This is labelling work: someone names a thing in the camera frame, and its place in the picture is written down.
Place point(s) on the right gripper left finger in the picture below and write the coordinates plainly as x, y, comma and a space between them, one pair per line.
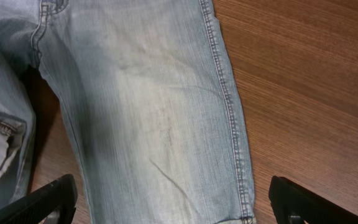
52, 203

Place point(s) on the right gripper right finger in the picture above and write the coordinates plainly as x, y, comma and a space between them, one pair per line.
294, 204

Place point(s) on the light blue denim shorts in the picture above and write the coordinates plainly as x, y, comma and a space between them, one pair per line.
149, 102

